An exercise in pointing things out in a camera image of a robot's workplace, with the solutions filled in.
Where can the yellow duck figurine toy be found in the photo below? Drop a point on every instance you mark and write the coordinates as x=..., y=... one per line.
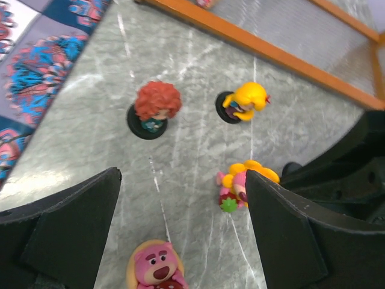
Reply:
x=240, y=105

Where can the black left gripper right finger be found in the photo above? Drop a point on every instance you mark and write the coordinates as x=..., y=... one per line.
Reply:
x=304, y=245

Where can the strawberry cake toy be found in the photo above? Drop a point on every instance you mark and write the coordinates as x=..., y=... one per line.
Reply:
x=206, y=4

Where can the red-haired figurine toy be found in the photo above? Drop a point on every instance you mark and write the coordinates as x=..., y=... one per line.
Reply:
x=156, y=103

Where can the patterned table runner cloth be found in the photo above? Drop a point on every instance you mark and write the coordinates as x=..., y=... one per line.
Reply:
x=40, y=43

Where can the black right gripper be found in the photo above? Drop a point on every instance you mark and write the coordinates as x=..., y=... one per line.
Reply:
x=349, y=177

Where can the pink bear clover toy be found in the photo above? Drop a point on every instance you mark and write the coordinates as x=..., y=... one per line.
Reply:
x=155, y=264

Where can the pink sunflower pig toy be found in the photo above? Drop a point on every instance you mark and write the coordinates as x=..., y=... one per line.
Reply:
x=233, y=192

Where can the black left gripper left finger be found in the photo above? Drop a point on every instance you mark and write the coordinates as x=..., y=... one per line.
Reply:
x=61, y=236

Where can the orange wooden two-tier shelf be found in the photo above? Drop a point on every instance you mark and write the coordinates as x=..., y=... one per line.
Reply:
x=211, y=23

